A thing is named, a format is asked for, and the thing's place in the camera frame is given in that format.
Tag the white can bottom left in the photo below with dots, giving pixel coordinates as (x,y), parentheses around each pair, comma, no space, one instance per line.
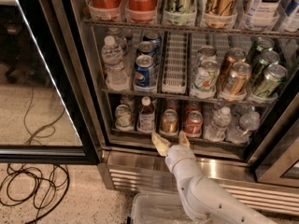
(123,116)

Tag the gold bottles top shelf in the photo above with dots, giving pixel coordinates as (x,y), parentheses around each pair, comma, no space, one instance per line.
(219,14)

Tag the clear water bottle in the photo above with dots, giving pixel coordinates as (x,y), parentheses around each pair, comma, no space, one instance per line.
(215,130)
(240,129)

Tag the blue Pepsi can front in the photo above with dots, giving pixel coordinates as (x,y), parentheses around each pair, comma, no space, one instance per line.
(145,72)

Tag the red can behind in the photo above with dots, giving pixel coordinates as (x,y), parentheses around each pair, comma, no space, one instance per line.
(192,106)

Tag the clear plastic bin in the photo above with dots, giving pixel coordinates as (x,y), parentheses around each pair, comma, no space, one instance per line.
(160,208)

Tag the white can behind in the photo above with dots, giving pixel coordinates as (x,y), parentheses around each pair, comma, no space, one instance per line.
(206,52)

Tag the empty white shelf tray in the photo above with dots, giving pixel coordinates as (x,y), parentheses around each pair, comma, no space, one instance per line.
(175,64)

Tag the clear water bottle middle shelf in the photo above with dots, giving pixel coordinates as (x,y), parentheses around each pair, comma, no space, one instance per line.
(112,56)

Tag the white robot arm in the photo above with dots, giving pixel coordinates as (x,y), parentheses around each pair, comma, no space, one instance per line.
(198,194)

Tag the blue pepsi can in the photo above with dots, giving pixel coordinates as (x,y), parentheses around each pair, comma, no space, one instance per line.
(145,72)
(146,48)
(156,39)

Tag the green can back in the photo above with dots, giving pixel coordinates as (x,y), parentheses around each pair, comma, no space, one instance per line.
(259,45)

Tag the orange can behind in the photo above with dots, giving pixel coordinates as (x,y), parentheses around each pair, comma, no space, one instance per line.
(172,104)

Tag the brown juice bottle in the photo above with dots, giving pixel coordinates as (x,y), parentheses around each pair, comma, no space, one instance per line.
(146,115)

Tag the gold can front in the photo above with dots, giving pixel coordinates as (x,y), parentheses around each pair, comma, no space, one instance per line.
(236,78)

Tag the white label bottle top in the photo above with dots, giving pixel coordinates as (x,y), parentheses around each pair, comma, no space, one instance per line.
(260,15)

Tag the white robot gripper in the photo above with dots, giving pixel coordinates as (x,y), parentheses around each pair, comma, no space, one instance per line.
(177,157)

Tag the green bottles top shelf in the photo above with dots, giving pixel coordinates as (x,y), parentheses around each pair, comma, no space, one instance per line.
(180,12)

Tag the clear water bottle bottom right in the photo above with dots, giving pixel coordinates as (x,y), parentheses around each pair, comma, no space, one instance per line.
(240,129)

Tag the gold can behind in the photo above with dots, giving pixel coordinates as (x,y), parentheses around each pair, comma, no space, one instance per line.
(232,56)

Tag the blue Pepsi can middle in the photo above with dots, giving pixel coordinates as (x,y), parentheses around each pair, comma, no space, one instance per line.
(146,48)

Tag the green can middle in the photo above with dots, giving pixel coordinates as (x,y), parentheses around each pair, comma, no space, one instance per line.
(263,60)

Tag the orange soda can front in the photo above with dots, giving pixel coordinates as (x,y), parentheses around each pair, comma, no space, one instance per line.
(170,121)

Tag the blue Pepsi can back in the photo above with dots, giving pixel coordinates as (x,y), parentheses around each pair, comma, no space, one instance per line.
(156,39)

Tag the white green can front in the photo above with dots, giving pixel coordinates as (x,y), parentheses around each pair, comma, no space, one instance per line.
(206,75)

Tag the red Coca-Cola bottle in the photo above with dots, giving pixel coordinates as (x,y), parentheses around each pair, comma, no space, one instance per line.
(142,11)

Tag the glass fridge door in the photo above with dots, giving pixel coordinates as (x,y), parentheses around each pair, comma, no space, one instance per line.
(44,96)

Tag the gold can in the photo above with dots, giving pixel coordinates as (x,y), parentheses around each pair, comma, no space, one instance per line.
(232,56)
(236,78)

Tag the red soda can front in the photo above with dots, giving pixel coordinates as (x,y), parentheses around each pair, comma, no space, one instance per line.
(193,124)

